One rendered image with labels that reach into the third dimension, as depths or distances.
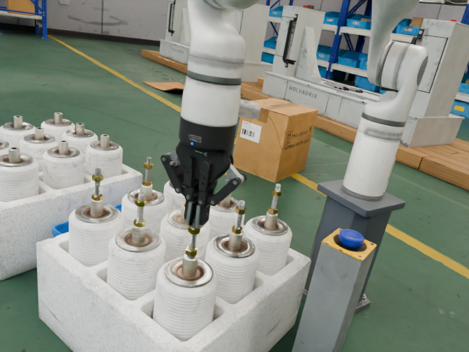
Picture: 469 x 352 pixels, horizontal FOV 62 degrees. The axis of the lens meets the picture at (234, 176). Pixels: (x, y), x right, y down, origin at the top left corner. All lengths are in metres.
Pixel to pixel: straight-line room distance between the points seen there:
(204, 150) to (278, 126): 1.14
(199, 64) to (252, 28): 3.49
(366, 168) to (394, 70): 0.21
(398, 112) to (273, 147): 0.89
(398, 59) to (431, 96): 1.74
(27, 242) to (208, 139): 0.63
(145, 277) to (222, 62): 0.38
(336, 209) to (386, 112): 0.24
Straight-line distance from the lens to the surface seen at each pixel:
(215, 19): 0.52
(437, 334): 1.13
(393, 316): 1.11
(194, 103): 0.49
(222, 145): 0.50
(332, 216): 0.93
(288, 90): 3.22
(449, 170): 2.38
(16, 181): 0.99
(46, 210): 1.01
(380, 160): 0.88
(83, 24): 7.01
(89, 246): 0.76
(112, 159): 1.10
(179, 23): 5.13
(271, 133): 1.67
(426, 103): 2.59
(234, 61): 0.48
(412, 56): 0.85
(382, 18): 0.78
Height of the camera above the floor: 0.62
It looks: 21 degrees down
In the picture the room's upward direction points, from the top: 9 degrees clockwise
